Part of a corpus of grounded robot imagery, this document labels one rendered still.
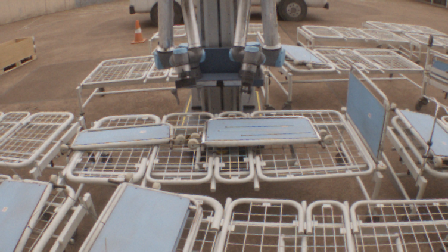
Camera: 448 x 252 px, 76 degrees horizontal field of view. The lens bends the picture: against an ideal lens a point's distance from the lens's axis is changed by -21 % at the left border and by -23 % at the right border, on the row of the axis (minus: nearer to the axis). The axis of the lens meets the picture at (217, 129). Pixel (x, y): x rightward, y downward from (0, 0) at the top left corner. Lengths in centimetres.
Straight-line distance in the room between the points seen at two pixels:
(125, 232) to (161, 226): 17
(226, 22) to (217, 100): 69
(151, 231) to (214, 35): 179
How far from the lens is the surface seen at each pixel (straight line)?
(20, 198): 205
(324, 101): 431
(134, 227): 160
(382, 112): 211
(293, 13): 964
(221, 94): 304
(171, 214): 167
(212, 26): 287
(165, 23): 256
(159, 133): 241
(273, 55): 261
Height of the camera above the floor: 163
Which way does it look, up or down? 27 degrees down
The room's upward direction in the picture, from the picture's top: 2 degrees counter-clockwise
